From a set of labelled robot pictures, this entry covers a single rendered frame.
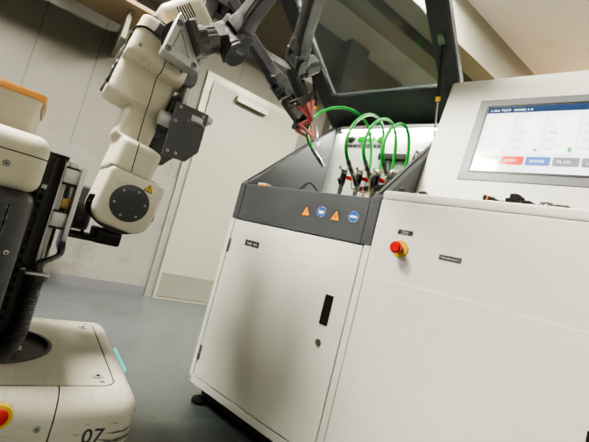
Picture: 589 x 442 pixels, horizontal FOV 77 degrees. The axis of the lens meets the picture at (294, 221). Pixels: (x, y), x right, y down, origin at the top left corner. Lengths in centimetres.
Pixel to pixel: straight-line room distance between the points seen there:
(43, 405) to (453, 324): 99
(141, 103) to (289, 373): 98
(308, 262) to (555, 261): 73
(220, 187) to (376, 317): 278
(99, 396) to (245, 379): 62
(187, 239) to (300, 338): 246
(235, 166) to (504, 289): 309
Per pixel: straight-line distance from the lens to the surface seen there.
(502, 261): 111
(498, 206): 114
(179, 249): 365
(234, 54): 117
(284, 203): 148
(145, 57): 118
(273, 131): 407
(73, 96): 357
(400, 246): 115
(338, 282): 127
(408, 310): 116
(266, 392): 146
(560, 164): 144
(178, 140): 116
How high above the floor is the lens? 71
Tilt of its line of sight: 5 degrees up
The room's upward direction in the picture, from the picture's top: 15 degrees clockwise
